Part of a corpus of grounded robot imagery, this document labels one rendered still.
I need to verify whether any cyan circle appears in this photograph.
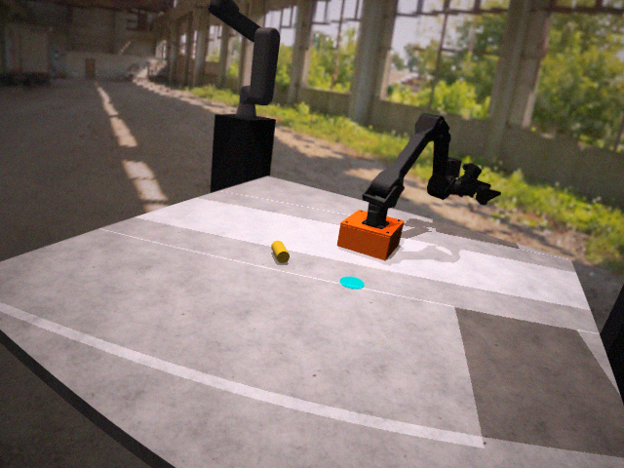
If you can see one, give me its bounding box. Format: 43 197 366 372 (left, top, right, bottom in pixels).
340 277 365 290

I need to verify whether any yellow cylinder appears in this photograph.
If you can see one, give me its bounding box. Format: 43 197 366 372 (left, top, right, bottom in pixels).
271 241 290 263

